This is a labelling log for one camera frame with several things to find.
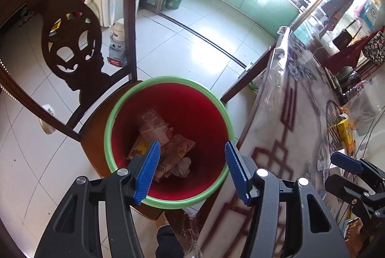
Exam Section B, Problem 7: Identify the clear zip bag with snacks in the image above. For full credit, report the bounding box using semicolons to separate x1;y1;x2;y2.
339;79;384;136

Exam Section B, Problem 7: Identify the black small handbag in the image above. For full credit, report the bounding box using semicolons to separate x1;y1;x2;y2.
332;29;353;50

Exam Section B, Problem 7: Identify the hanging blue red towel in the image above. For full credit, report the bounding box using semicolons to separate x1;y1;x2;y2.
321;0;354;31

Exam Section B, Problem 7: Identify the red basket with green rim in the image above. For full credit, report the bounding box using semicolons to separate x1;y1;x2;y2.
104;76;234;209

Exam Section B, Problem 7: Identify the blue smiley hanging pouch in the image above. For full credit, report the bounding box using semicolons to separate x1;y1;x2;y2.
358;0;379;31

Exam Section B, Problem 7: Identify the paper wrapper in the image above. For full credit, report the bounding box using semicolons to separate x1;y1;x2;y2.
154;134;195;182

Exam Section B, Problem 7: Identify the black patterned hanging bag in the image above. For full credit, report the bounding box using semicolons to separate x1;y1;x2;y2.
362;31;385;64

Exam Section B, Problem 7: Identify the yellow iced tea carton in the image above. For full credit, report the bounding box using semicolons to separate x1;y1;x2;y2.
337;118;356;154

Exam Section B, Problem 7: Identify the white rice cooker on floor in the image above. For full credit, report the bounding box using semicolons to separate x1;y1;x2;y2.
108;18;127;68

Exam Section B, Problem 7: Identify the dark wooden carved chair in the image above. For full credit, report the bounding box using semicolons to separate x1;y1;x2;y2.
1;0;138;177

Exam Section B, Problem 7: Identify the colourful sticky note book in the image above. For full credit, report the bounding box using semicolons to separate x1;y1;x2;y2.
342;217;363;242

